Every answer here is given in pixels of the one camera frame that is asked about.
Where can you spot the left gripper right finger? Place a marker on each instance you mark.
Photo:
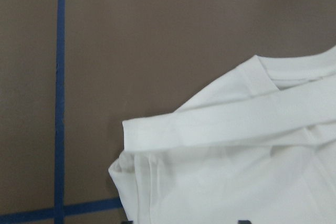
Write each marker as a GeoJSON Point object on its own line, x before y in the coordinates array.
{"type": "Point", "coordinates": [243, 221]}

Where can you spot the white printed long-sleeve shirt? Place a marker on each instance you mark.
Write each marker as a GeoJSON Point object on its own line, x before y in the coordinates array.
{"type": "Point", "coordinates": [257, 144]}

